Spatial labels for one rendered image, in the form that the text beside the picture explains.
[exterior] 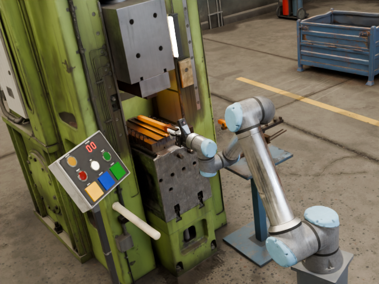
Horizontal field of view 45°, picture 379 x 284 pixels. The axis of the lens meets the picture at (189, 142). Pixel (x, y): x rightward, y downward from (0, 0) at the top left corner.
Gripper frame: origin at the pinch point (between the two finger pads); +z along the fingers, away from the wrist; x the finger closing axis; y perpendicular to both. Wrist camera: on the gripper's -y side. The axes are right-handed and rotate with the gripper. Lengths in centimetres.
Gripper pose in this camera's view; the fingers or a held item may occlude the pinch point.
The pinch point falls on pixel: (169, 128)
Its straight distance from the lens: 265.3
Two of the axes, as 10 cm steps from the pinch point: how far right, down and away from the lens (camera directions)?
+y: 1.2, 8.9, 4.4
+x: 7.7, -3.7, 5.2
